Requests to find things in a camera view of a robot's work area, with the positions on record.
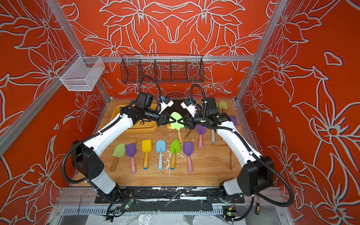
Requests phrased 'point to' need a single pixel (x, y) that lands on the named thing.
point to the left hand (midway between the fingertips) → (175, 119)
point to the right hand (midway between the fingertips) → (179, 118)
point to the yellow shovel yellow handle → (146, 147)
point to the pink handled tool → (201, 130)
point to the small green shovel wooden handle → (175, 148)
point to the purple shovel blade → (131, 150)
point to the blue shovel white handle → (161, 147)
